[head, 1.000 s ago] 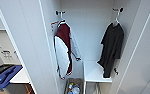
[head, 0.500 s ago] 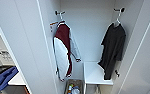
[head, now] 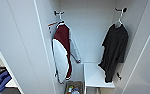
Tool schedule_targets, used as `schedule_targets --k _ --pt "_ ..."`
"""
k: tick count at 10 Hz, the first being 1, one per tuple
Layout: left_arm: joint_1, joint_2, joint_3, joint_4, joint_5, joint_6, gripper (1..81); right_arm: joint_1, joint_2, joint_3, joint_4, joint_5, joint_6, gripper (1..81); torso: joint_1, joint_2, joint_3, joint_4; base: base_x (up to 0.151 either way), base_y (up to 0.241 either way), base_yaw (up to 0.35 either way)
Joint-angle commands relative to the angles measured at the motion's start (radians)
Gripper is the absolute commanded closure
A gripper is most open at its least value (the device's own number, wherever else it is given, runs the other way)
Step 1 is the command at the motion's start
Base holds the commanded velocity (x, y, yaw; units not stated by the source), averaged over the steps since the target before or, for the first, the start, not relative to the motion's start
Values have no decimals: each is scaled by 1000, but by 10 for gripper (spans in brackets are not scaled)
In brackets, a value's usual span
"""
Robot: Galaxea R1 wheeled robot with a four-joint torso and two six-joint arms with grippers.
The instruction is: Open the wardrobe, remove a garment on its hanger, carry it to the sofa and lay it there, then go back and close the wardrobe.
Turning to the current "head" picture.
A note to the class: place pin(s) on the white board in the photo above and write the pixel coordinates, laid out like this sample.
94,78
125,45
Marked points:
11,83

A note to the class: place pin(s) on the white and blue bottle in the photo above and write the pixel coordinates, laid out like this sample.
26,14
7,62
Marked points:
76,91

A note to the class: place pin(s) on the grey storage box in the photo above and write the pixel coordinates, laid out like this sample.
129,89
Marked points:
66,85

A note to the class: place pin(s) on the yellow bottle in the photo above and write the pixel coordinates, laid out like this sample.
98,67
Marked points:
70,89

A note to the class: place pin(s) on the white wardrobe door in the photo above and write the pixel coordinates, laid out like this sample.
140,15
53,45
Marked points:
147,46
21,40

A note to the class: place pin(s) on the small black side hook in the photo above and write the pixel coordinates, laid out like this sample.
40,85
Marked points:
118,75

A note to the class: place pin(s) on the white wardrobe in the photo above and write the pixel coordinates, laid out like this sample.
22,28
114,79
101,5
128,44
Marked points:
87,33

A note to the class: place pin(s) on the maroon and white jacket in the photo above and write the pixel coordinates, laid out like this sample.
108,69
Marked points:
61,51

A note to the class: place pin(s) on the white wardrobe shelf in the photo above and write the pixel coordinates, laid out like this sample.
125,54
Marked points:
97,75

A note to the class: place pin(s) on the orange and white hanger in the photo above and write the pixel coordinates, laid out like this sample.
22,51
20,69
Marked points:
51,24

